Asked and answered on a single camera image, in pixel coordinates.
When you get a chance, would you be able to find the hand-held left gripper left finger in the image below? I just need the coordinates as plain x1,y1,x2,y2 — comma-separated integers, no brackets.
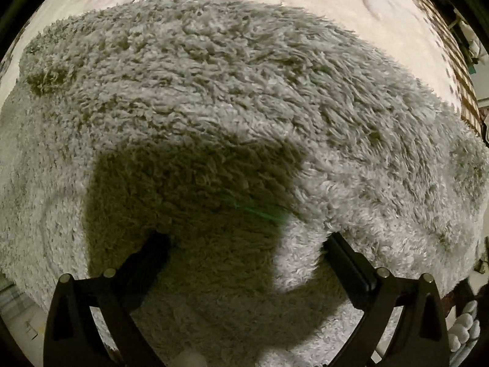
43,232,172,367

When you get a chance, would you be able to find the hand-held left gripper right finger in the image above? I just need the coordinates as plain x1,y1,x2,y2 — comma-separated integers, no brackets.
323,231,451,367

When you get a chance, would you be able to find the white bumpy object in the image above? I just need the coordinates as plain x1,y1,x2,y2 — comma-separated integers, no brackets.
446,299,481,353

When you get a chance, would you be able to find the brown checkered cloth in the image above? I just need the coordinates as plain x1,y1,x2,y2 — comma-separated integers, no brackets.
393,0,485,136

